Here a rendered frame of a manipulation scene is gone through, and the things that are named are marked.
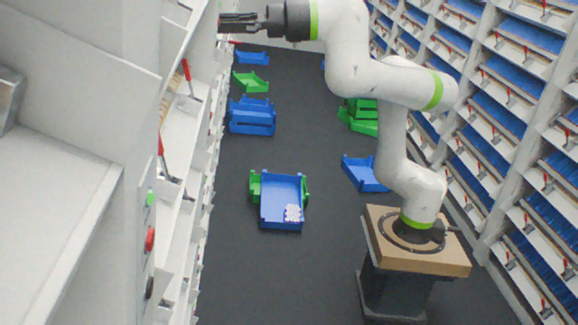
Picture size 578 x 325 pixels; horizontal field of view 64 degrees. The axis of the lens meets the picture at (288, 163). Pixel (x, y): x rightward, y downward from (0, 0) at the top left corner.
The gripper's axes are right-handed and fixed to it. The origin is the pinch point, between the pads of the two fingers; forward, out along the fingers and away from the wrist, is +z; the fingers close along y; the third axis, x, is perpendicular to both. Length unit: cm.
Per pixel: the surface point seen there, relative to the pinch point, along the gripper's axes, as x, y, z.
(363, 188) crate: -115, 109, -70
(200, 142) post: -21.3, -17.9, -0.8
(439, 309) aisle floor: -120, 22, -82
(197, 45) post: -0.5, -18.0, -2.3
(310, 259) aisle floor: -112, 47, -33
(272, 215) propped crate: -106, 75, -18
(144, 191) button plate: 7, -84, -6
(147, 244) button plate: 3, -84, -6
